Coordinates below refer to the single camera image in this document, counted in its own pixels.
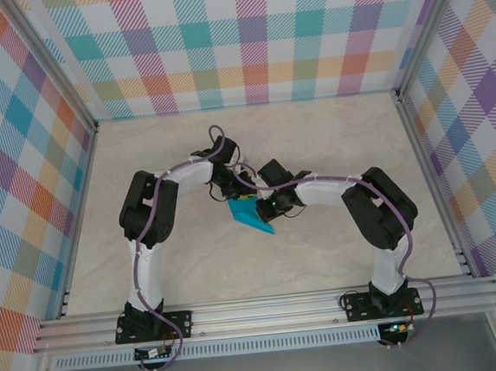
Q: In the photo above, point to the aluminium frame post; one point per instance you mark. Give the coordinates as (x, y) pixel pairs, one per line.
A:
(55, 68)
(429, 26)

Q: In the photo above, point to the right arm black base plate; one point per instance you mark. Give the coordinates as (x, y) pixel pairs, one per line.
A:
(358, 306)

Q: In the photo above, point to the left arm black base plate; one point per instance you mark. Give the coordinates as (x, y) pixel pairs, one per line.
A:
(179, 324)

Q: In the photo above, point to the blue paper sheet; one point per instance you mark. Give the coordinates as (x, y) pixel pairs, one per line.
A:
(246, 216)

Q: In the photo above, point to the circuit board with green light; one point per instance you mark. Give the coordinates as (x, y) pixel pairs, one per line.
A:
(397, 328)

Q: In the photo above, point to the black circuit board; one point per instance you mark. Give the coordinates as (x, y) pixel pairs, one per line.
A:
(152, 353)

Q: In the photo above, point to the aluminium table side rail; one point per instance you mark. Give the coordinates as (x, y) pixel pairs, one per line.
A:
(78, 222)
(433, 186)

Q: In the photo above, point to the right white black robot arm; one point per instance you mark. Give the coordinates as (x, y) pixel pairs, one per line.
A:
(388, 273)

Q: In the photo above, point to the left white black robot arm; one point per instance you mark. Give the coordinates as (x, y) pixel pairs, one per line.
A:
(145, 272)

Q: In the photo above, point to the wide aluminium mounting rail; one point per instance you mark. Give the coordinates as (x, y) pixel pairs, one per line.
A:
(263, 314)

